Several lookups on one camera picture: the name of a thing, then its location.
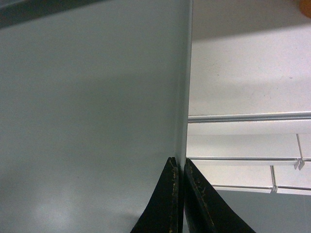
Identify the white metal shelf unit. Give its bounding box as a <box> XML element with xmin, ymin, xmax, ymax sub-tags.
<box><xmin>187</xmin><ymin>0</ymin><xmax>311</xmax><ymax>195</ymax></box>

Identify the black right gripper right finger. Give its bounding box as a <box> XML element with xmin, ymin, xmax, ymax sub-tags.
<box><xmin>184</xmin><ymin>158</ymin><xmax>254</xmax><ymax>233</ymax></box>

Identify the silver grey rectangular tray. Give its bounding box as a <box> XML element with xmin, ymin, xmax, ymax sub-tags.
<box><xmin>0</xmin><ymin>0</ymin><xmax>193</xmax><ymax>233</ymax></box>

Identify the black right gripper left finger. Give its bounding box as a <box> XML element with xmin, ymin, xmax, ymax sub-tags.
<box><xmin>131</xmin><ymin>157</ymin><xmax>179</xmax><ymax>233</ymax></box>

